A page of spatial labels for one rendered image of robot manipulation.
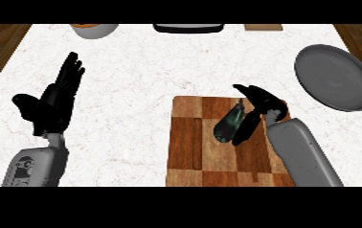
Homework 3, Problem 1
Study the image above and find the small tan wooden block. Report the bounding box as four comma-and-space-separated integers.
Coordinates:
244, 23, 284, 32

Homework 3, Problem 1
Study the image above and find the dark purple eggplant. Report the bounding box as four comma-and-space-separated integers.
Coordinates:
213, 98, 247, 144

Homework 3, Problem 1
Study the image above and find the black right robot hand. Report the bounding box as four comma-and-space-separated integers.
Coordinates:
231, 83, 288, 147

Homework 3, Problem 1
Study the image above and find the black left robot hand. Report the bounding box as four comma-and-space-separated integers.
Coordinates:
12, 51, 86, 137

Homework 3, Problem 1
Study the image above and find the grey round pan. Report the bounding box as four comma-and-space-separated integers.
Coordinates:
293, 43, 362, 113

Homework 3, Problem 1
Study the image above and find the white pot with orange contents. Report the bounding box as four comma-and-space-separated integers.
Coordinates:
70, 23, 120, 40

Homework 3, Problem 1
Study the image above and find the wooden checkered cutting board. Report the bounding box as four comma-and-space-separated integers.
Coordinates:
164, 95, 297, 188

